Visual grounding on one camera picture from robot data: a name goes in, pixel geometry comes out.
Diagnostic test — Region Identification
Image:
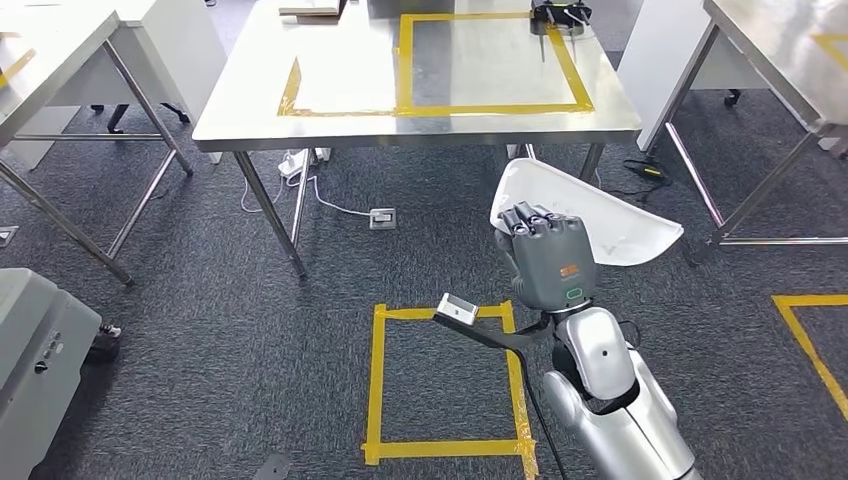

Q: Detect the white wheeled workbench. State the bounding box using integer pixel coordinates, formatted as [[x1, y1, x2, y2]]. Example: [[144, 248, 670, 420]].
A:
[[0, 268, 124, 480]]

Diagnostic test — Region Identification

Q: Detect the white curved plastic part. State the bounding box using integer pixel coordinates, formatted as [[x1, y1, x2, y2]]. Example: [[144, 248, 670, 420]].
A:
[[488, 157, 685, 268]]

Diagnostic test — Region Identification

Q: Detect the stainless steel table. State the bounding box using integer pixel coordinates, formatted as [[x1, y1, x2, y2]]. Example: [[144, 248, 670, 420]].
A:
[[645, 0, 848, 266], [0, 9, 195, 286]]

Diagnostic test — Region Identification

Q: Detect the black chair base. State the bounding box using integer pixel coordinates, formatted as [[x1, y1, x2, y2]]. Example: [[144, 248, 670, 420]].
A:
[[91, 102, 191, 135]]

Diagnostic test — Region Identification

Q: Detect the yellow floor tape marking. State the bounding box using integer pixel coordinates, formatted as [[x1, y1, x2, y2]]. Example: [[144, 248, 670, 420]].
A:
[[362, 299, 539, 480]]

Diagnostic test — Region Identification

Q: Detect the white power cable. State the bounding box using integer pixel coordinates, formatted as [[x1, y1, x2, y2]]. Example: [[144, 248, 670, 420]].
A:
[[239, 168, 372, 219]]

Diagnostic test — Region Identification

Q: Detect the black router with antennas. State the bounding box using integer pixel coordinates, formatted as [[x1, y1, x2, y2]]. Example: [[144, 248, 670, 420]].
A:
[[529, 0, 594, 64]]

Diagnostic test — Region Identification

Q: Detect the black camera cable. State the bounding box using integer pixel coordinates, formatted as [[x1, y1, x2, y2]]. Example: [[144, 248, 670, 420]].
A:
[[515, 347, 571, 480]]

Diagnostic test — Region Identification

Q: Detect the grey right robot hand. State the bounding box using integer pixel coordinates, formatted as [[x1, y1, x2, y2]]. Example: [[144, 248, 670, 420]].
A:
[[493, 200, 598, 314]]

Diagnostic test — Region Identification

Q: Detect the amber tape square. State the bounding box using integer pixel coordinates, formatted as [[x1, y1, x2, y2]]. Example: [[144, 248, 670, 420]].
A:
[[276, 56, 399, 119]]

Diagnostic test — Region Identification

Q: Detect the white power strip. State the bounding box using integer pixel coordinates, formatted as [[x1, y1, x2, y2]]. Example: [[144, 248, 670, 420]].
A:
[[278, 146, 333, 179]]

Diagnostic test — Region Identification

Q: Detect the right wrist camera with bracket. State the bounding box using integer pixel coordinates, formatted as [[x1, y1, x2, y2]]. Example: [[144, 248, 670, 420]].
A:
[[431, 292, 554, 352]]

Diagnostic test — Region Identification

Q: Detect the white cabinet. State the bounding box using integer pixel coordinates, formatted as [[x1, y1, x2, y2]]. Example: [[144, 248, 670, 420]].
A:
[[0, 0, 230, 167], [617, 0, 773, 152]]

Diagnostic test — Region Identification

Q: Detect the large yellow tape square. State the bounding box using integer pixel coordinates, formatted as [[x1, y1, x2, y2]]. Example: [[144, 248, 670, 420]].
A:
[[396, 11, 596, 119]]

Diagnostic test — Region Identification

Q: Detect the stainless steel workbench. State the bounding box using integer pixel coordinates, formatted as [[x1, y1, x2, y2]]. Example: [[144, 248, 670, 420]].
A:
[[192, 0, 643, 280]]

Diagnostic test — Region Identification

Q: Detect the black power adapter with cable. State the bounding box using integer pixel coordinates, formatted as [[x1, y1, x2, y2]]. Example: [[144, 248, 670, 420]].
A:
[[596, 157, 674, 199]]

